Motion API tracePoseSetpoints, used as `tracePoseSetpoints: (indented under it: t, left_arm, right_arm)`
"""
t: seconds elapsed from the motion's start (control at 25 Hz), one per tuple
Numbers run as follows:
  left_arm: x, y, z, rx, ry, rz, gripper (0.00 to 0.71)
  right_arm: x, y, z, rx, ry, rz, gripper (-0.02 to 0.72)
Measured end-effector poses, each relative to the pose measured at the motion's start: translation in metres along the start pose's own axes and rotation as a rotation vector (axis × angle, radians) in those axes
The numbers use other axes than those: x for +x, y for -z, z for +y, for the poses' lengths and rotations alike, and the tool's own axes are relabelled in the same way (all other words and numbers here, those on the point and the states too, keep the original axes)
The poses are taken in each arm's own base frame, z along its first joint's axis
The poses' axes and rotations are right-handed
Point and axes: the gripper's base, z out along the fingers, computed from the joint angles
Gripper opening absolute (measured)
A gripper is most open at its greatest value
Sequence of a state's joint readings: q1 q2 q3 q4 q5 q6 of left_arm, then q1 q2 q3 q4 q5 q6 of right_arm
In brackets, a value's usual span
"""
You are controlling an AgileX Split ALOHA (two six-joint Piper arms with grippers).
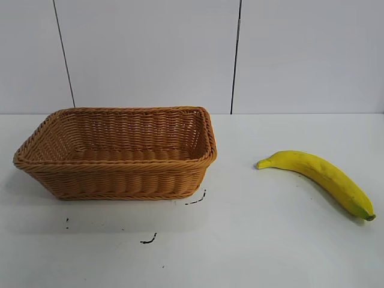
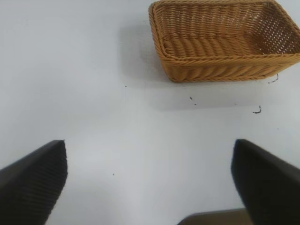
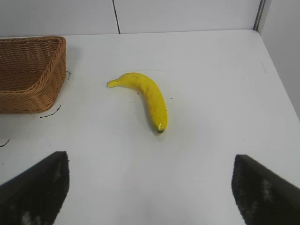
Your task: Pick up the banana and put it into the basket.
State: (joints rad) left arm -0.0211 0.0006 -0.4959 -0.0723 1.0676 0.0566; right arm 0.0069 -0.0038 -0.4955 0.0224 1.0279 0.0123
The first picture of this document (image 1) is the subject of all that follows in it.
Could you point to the yellow banana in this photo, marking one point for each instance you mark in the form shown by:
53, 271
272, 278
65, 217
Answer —
327, 177

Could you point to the brown woven wicker basket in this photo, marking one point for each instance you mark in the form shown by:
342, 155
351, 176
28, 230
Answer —
120, 180

